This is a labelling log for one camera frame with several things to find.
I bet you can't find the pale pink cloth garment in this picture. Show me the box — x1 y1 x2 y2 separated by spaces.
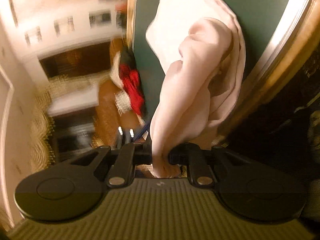
145 0 247 178

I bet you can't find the brown leather sofa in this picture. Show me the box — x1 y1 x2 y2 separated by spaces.
94 38 145 146

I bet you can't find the beige lace sofa cover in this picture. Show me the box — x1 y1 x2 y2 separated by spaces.
109 51 132 115

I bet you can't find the red fuzzy garment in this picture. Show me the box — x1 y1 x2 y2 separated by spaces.
119 63 145 116

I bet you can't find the dark black-green garment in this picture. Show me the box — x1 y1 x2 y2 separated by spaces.
120 46 136 68

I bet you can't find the green mat with metal frame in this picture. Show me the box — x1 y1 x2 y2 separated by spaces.
133 0 320 131

